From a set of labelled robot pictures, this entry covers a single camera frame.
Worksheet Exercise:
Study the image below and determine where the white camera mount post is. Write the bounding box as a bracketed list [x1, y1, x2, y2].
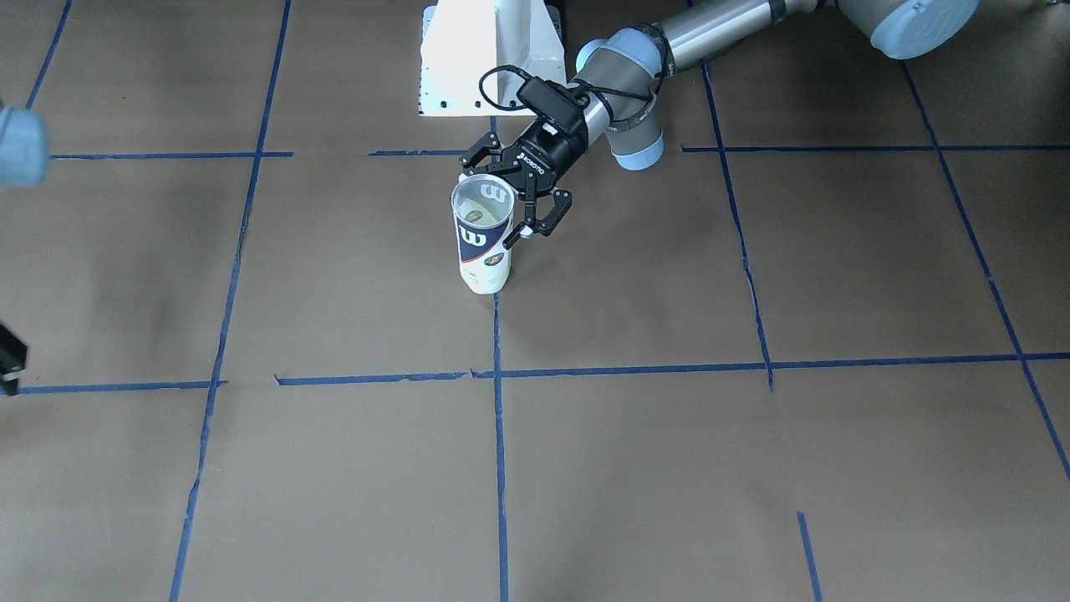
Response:
[418, 1, 567, 118]

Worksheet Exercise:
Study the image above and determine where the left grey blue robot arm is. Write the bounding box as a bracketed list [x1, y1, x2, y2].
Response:
[461, 1, 822, 248]

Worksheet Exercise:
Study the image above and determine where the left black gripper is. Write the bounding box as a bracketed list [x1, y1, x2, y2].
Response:
[459, 118, 589, 250]

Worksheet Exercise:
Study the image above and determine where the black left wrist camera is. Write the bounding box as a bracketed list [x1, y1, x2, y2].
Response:
[517, 77, 586, 135]

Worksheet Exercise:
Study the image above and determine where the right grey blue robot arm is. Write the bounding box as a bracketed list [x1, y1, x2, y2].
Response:
[1, 104, 49, 396]

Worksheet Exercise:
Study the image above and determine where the clear tennis ball can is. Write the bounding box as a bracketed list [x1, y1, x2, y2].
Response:
[450, 174, 517, 296]

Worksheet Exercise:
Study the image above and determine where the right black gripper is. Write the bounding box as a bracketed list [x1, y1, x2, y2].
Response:
[0, 324, 29, 395]

